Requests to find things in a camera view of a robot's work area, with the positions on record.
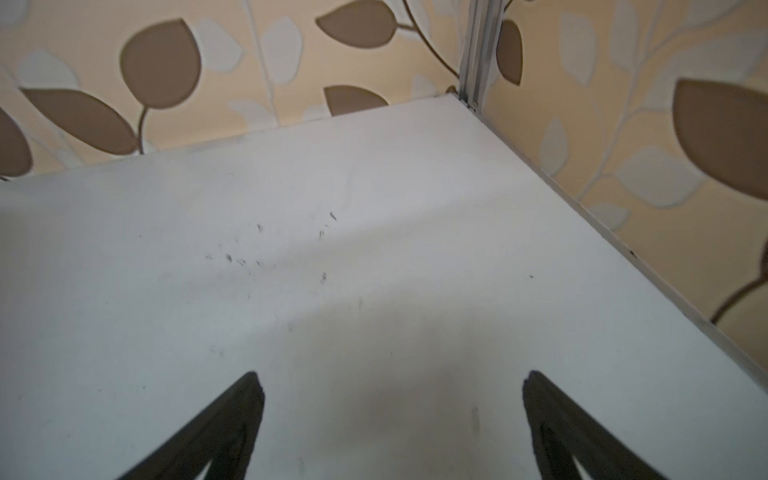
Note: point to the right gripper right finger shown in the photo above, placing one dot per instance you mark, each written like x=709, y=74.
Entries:
x=566, y=439

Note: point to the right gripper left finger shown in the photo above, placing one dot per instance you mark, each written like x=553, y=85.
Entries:
x=218, y=442

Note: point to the aluminium frame corner post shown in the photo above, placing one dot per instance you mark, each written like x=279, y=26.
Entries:
x=484, y=22

